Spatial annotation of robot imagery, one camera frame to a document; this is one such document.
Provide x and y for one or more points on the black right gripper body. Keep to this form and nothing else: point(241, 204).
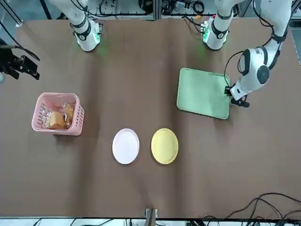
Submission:
point(7, 61)

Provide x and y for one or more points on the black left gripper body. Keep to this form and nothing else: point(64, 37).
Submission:
point(228, 90)

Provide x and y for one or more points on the green plastic tray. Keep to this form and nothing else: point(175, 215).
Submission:
point(202, 94)

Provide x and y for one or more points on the small pink plastic basket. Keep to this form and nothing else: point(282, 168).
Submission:
point(78, 124)

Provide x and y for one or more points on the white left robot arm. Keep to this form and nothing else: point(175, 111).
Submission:
point(251, 73)

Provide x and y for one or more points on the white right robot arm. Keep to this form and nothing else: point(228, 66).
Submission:
point(84, 35)

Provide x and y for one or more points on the yellow round plate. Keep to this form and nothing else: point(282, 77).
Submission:
point(164, 146)

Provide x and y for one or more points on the white round plate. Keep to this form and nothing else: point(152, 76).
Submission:
point(125, 146)

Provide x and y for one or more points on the slanted aluminium profile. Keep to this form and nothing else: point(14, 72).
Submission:
point(17, 22)

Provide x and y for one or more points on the green circuit board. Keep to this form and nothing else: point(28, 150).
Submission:
point(205, 29)

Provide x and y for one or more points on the grey aluminium frame upright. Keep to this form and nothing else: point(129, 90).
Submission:
point(157, 9)

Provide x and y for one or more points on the aluminium camera post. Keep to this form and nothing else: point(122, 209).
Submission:
point(151, 216)

